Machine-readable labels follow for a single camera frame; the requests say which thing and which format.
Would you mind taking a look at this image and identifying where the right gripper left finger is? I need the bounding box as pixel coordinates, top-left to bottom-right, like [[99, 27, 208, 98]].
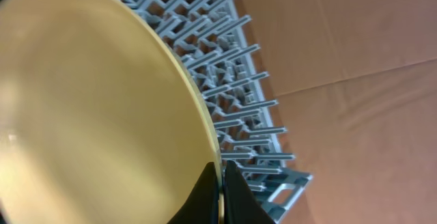
[[168, 162, 219, 224]]

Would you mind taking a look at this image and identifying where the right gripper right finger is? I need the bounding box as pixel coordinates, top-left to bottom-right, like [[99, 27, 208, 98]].
[[223, 160, 274, 224]]

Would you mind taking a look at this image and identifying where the yellow plate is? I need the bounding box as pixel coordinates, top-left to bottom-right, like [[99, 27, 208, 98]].
[[1, 0, 219, 223]]

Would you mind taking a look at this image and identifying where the grey dishwasher rack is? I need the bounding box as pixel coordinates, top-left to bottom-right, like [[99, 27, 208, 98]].
[[122, 0, 312, 223]]

